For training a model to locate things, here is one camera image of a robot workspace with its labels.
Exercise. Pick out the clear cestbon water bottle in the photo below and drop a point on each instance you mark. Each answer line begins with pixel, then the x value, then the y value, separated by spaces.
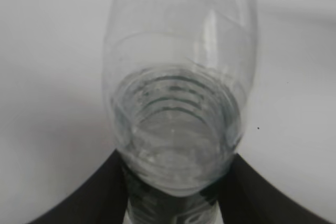
pixel 176 78

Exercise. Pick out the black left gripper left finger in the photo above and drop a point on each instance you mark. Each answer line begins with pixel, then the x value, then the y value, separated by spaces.
pixel 101 199

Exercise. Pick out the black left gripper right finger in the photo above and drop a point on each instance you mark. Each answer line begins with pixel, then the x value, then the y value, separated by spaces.
pixel 246 197

